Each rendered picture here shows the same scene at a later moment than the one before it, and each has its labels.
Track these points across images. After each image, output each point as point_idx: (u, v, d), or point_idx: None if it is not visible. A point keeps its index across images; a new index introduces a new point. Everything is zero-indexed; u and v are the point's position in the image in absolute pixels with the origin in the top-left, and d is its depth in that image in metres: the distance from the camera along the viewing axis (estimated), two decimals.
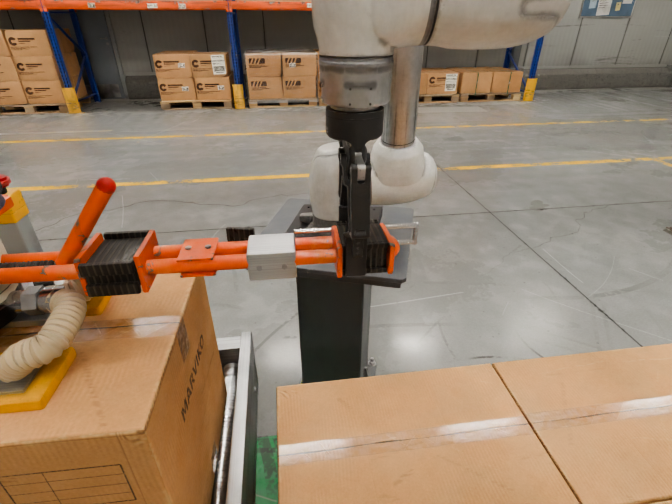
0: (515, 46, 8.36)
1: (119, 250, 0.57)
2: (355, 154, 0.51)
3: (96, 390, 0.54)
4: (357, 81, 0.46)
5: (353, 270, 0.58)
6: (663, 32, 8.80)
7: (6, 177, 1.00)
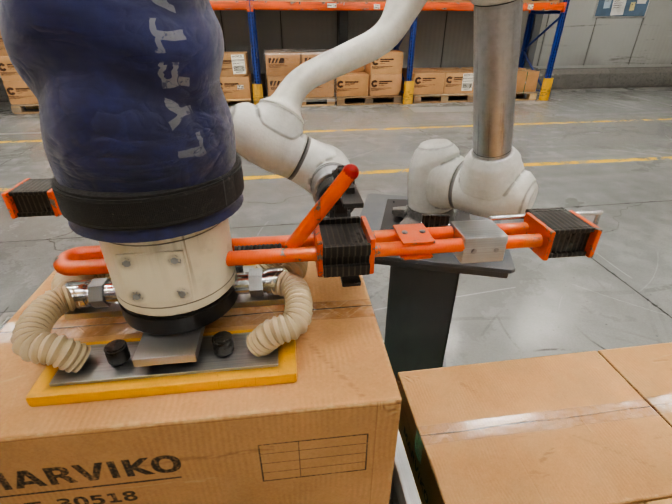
0: (530, 46, 8.41)
1: (343, 234, 0.61)
2: None
3: (334, 365, 0.57)
4: None
5: (352, 282, 0.65)
6: None
7: None
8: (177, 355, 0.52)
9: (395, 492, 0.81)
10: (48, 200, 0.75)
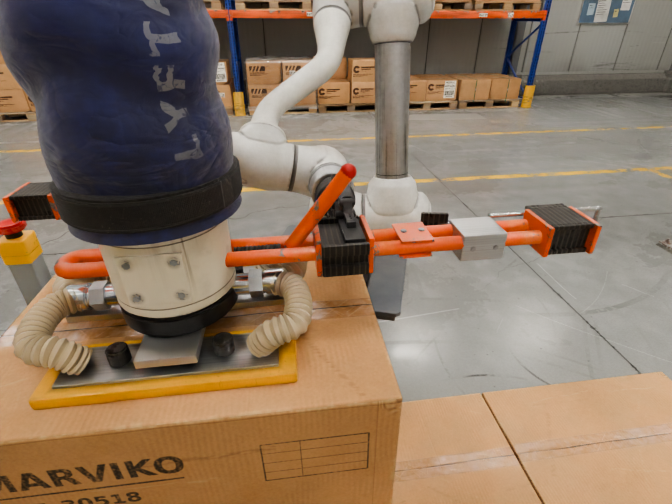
0: (513, 52, 8.42)
1: (341, 233, 0.61)
2: None
3: (334, 364, 0.57)
4: None
5: None
6: (660, 38, 8.86)
7: (22, 221, 1.06)
8: (178, 357, 0.53)
9: None
10: (48, 204, 0.76)
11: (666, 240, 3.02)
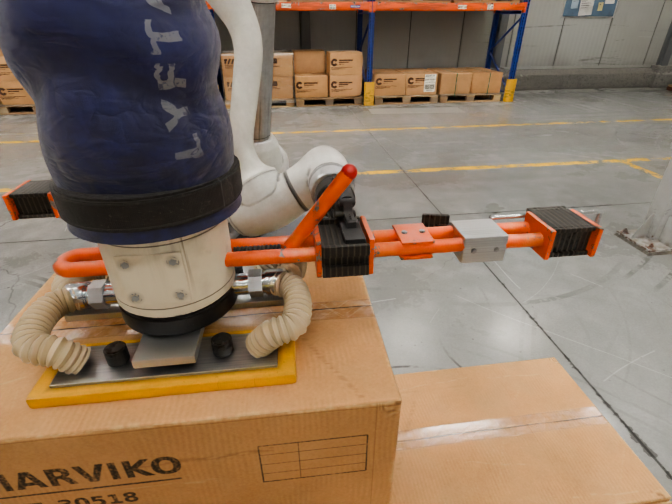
0: (497, 46, 8.32)
1: (342, 234, 0.61)
2: None
3: (334, 366, 0.57)
4: None
5: None
6: (646, 32, 8.75)
7: None
8: (176, 357, 0.52)
9: None
10: (48, 202, 0.76)
11: (624, 230, 2.91)
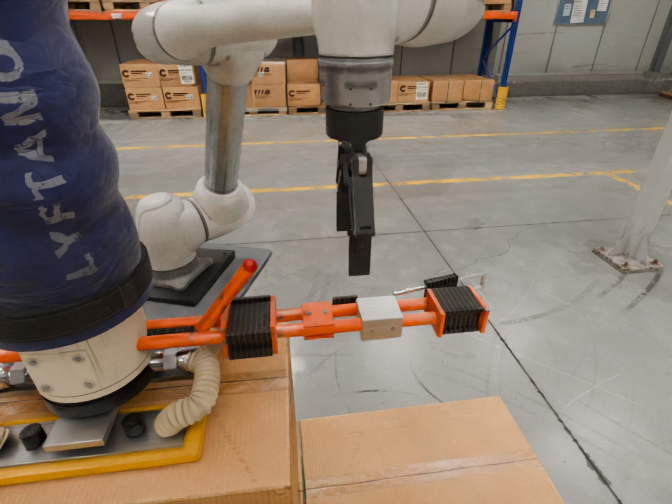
0: (489, 53, 8.36)
1: (250, 316, 0.66)
2: (355, 153, 0.51)
3: (237, 446, 0.62)
4: (357, 81, 0.46)
5: (357, 270, 0.56)
6: (638, 39, 8.79)
7: None
8: (85, 441, 0.57)
9: None
10: None
11: (601, 247, 2.95)
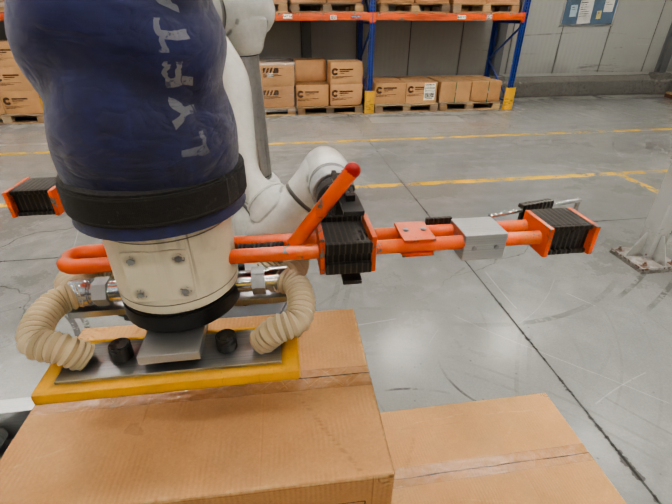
0: (496, 54, 8.39)
1: (344, 232, 0.61)
2: None
3: (335, 438, 0.65)
4: None
5: (353, 280, 0.64)
6: (644, 40, 8.82)
7: None
8: (181, 353, 0.53)
9: None
10: (48, 199, 0.75)
11: (618, 247, 2.98)
